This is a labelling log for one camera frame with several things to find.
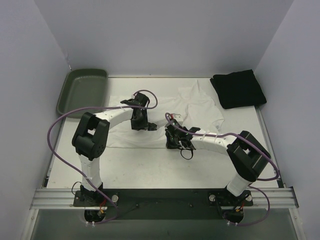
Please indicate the aluminium extrusion rail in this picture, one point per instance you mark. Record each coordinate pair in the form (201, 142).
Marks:
(62, 199)

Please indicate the white t-shirt with robot print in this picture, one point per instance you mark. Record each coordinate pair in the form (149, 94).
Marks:
(196, 108)

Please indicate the folded black t-shirt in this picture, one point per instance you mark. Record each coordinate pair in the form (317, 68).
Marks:
(238, 89)

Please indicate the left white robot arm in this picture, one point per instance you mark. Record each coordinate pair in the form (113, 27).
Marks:
(90, 138)

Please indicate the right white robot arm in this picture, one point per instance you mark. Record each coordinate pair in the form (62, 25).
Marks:
(247, 155)

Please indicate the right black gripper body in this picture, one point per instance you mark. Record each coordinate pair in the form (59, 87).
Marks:
(172, 141)

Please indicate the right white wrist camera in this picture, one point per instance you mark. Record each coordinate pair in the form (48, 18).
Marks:
(177, 117)

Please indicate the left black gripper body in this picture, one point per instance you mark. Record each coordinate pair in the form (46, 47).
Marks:
(139, 122)

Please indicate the dark green plastic tray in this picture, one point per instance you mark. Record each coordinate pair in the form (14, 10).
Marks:
(85, 87)

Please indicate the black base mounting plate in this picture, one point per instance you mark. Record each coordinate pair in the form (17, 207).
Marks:
(163, 204)

